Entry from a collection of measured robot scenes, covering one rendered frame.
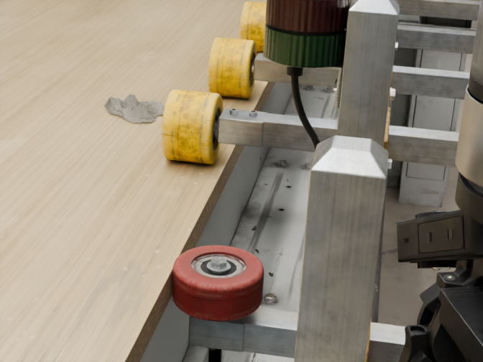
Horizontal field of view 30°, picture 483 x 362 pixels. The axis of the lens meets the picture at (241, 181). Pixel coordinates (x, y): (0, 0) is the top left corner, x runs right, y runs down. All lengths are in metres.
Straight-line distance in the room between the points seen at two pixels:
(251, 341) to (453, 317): 0.37
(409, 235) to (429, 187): 2.65
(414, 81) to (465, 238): 0.76
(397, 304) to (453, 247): 2.10
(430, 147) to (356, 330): 0.55
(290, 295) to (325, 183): 0.92
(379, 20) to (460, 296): 0.24
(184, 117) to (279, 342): 0.30
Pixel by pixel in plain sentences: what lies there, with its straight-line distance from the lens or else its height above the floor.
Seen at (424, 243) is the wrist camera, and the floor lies 1.06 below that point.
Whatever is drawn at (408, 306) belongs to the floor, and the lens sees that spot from 2.58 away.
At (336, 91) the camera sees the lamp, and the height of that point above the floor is 1.09.
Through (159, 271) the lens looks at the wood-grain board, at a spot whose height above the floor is 0.90.
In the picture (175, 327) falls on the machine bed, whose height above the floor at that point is 0.69.
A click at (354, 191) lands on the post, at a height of 1.12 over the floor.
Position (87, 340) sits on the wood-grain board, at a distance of 0.70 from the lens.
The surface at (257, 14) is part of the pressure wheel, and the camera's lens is 1.46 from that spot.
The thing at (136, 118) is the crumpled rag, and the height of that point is 0.91.
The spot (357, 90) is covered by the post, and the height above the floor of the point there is 1.09.
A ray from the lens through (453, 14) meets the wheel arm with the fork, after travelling 1.71.
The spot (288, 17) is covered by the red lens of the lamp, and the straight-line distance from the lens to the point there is 0.64.
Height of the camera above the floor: 1.29
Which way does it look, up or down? 23 degrees down
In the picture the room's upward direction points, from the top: 3 degrees clockwise
